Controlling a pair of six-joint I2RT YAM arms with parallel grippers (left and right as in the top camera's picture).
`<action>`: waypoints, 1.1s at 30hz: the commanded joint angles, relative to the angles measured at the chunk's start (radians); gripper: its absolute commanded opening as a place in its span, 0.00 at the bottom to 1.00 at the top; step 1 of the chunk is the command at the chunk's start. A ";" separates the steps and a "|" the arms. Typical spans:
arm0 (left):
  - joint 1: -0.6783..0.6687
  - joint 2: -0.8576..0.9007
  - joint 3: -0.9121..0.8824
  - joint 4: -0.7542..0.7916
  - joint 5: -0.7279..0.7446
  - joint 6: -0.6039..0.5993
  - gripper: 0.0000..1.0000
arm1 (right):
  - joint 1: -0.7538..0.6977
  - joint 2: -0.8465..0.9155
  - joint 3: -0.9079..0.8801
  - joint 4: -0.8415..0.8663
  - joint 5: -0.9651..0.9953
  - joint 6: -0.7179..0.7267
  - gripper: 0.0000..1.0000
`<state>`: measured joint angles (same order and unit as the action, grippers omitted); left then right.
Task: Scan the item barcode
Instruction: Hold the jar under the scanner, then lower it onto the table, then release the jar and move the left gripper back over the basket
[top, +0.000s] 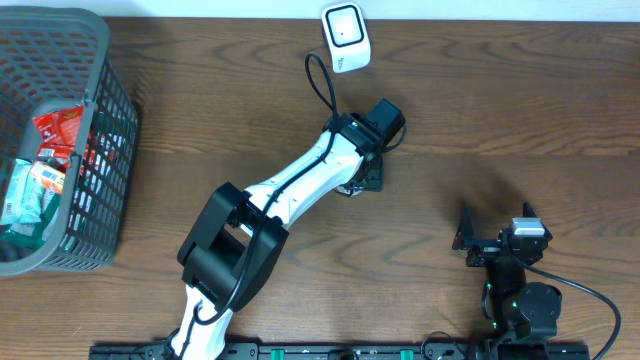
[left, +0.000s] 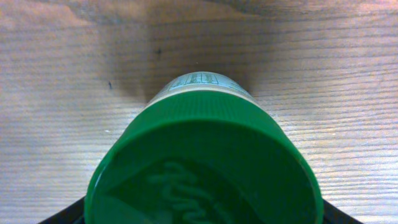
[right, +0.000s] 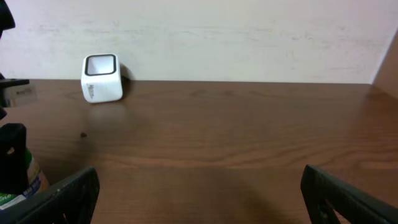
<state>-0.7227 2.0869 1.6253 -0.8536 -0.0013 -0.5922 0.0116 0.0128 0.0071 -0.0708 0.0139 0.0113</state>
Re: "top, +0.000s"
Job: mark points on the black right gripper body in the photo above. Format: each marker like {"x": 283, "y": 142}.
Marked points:
{"x": 485, "y": 252}

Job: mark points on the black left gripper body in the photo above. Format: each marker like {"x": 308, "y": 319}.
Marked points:
{"x": 374, "y": 182}

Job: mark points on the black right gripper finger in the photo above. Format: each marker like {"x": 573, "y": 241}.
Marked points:
{"x": 528, "y": 211}
{"x": 464, "y": 238}

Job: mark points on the green lid seasoning jar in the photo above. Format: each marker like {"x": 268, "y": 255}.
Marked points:
{"x": 348, "y": 190}

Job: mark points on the orange snack packet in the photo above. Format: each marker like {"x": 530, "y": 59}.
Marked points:
{"x": 50, "y": 178}

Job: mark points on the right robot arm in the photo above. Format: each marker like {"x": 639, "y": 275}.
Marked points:
{"x": 524, "y": 314}

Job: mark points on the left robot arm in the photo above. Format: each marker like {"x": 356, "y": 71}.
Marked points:
{"x": 232, "y": 249}

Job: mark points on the white barcode scanner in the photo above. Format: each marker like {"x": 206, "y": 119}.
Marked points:
{"x": 347, "y": 37}

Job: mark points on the red snack packet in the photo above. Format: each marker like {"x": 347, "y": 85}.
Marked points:
{"x": 60, "y": 130}

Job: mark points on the grey plastic mesh basket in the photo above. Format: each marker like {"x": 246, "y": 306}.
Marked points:
{"x": 54, "y": 59}

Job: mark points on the teal white snack packet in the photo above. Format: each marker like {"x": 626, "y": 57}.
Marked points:
{"x": 29, "y": 211}

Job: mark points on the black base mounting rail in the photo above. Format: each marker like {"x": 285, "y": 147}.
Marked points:
{"x": 432, "y": 350}

